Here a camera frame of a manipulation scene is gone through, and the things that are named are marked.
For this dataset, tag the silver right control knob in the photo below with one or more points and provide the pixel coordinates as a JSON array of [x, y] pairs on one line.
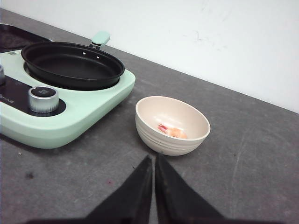
[[43, 99]]

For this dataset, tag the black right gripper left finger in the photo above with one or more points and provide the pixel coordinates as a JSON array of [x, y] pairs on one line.
[[130, 203]]

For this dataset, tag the silver control knob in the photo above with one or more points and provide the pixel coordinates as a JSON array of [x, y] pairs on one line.
[[43, 99], [2, 75]]

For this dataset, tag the pink cooked shrimp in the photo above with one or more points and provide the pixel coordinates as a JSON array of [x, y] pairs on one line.
[[171, 131]]

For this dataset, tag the mint green breakfast maker base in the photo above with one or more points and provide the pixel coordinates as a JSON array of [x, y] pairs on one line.
[[77, 110]]

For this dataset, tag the breakfast maker hinged lid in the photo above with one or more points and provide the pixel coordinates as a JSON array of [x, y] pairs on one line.
[[14, 38]]

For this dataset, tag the black frying pan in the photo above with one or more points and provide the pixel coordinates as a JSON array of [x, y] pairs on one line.
[[74, 66]]

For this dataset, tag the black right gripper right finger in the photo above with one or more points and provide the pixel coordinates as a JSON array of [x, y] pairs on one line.
[[177, 202]]

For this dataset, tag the silver left control knob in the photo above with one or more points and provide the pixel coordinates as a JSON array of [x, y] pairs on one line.
[[2, 75]]

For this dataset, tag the beige ribbed bowl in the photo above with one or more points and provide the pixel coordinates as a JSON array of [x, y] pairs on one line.
[[154, 110]]

